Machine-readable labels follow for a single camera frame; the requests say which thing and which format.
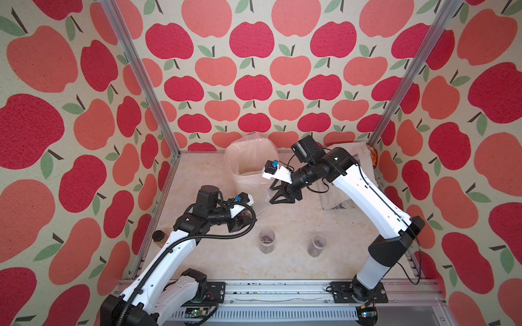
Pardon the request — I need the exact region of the tall clear jar of rosebuds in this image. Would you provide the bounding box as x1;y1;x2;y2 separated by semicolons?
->
252;189;276;220

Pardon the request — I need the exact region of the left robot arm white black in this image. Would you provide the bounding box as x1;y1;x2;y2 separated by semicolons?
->
100;185;257;325

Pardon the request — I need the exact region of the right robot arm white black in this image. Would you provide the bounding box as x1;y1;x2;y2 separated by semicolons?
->
262;135;425;304

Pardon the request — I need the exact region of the cream trash bin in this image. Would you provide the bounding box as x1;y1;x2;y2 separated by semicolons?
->
227;138;278;205

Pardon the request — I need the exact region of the left clear jar of rosebuds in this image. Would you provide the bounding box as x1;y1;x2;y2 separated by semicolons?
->
258;229;275;254

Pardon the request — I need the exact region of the white Monet tote bag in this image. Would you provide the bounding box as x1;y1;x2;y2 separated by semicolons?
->
319;143;378;211

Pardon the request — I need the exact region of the pink plastic bin liner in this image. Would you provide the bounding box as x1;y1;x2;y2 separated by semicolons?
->
225;132;282;217

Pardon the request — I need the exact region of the right clear jar of rosebuds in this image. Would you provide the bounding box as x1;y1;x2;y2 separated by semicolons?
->
307;234;327;258

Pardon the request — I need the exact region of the orange snack packet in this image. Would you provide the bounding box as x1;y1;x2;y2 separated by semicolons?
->
366;144;379;169

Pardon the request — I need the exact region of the brown jar black lid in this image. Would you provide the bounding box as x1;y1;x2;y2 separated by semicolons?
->
152;230;169;248

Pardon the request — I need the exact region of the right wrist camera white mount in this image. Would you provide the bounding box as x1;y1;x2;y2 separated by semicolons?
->
262;160;292;183

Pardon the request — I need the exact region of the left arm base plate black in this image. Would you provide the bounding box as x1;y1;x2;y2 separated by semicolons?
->
183;281;226;306

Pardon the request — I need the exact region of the aluminium front rail frame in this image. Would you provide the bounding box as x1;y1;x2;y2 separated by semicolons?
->
164;278;455;325

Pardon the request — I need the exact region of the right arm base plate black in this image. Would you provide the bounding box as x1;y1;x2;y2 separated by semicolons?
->
326;281;389;305

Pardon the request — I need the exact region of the right aluminium corner post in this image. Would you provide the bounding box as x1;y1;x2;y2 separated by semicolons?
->
367;0;464;147

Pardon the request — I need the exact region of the aluminium corner post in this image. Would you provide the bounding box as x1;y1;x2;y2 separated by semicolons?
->
101;0;181;160
367;0;464;147

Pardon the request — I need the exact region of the left aluminium corner post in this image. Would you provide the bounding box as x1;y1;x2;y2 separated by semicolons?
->
101;0;181;160

